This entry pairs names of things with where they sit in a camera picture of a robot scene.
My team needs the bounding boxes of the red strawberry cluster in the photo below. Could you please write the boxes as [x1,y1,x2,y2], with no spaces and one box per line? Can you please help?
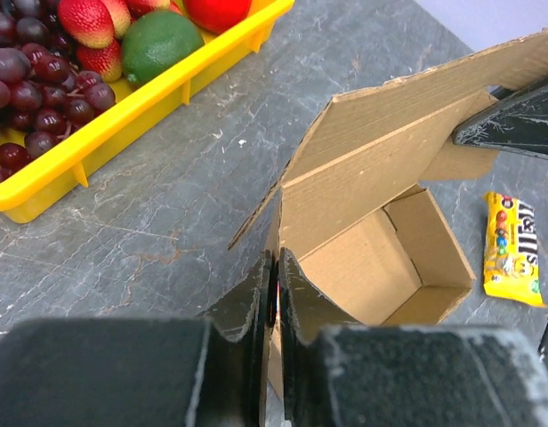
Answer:
[57,0,181,83]

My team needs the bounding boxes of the yellow plastic tray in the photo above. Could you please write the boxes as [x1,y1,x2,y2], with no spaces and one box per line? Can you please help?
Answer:
[0,0,294,223]

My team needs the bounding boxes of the brown cardboard box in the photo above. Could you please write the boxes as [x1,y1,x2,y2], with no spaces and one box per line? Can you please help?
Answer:
[228,24,548,401]

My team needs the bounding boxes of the yellow candy bag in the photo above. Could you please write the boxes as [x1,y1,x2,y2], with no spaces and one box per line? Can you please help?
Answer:
[483,191,547,308]

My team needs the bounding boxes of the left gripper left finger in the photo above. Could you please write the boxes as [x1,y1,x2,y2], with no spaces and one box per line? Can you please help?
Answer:
[0,251,273,426]

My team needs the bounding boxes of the dark purple grape bunch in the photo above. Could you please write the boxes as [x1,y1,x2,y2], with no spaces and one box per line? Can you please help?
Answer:
[0,1,116,183]

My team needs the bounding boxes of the red apple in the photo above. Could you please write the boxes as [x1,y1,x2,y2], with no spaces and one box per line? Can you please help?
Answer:
[183,0,252,35]

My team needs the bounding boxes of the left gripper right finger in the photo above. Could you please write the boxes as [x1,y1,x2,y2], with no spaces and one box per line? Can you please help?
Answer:
[278,250,548,426]

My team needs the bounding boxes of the green lime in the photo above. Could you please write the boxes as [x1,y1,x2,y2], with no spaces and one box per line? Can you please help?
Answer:
[121,10,205,87]

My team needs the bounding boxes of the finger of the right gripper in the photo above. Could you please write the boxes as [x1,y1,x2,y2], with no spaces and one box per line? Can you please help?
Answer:
[452,79,548,160]

